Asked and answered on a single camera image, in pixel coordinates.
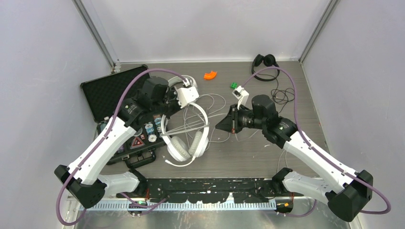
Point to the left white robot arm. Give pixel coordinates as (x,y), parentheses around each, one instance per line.
(136,128)

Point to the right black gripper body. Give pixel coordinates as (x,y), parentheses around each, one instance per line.
(241,118)

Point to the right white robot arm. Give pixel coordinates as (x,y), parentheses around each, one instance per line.
(344,190)

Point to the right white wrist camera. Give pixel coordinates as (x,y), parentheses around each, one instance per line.
(241,95)

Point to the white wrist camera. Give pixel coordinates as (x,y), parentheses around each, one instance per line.
(241,95)
(186,95)

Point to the green toy brick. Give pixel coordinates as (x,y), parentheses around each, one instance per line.
(233,85)

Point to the orange curved plastic piece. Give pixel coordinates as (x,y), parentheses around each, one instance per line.
(210,76)

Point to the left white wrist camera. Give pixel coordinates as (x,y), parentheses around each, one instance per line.
(186,95)

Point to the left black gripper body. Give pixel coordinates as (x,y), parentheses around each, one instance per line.
(169,104)

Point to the white grey angular headphones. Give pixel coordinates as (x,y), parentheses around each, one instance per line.
(189,80)

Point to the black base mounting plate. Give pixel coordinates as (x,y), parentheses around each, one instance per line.
(209,190)

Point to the black small headphones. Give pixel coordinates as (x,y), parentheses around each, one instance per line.
(280,97)

